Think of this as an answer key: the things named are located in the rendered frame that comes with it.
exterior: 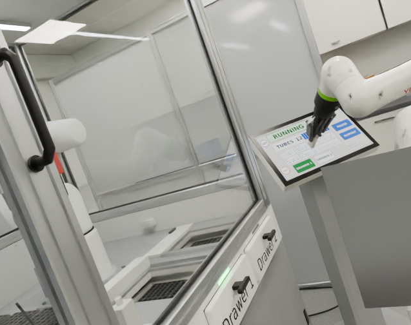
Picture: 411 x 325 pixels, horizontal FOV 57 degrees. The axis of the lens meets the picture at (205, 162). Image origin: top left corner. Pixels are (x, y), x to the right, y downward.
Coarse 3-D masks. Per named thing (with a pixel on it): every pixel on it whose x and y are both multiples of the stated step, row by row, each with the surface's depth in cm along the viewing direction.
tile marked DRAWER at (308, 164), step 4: (308, 160) 169; (296, 164) 168; (300, 164) 168; (304, 164) 168; (308, 164) 168; (312, 164) 168; (296, 168) 167; (300, 168) 167; (304, 168) 167; (308, 168) 167; (300, 172) 165
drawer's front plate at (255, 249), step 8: (264, 224) 133; (272, 224) 140; (256, 232) 128; (264, 232) 131; (256, 240) 123; (264, 240) 129; (272, 240) 136; (248, 248) 117; (256, 248) 121; (264, 248) 127; (272, 248) 134; (248, 256) 116; (256, 256) 119; (264, 256) 125; (272, 256) 132; (256, 264) 118; (256, 272) 117; (264, 272) 121; (256, 280) 117
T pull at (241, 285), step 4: (248, 276) 102; (244, 280) 101; (248, 280) 101; (236, 284) 100; (240, 284) 99; (244, 284) 98; (232, 288) 100; (236, 288) 99; (240, 288) 97; (244, 288) 98; (240, 292) 96
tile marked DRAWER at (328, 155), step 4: (324, 152) 172; (328, 152) 172; (316, 156) 171; (320, 156) 171; (324, 156) 171; (328, 156) 171; (332, 156) 171; (316, 160) 170; (320, 160) 170; (324, 160) 170; (328, 160) 170
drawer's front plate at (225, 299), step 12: (240, 264) 108; (228, 276) 102; (240, 276) 106; (252, 276) 113; (228, 288) 98; (252, 288) 111; (216, 300) 91; (228, 300) 96; (216, 312) 90; (228, 312) 95; (240, 312) 100; (216, 324) 88; (228, 324) 93
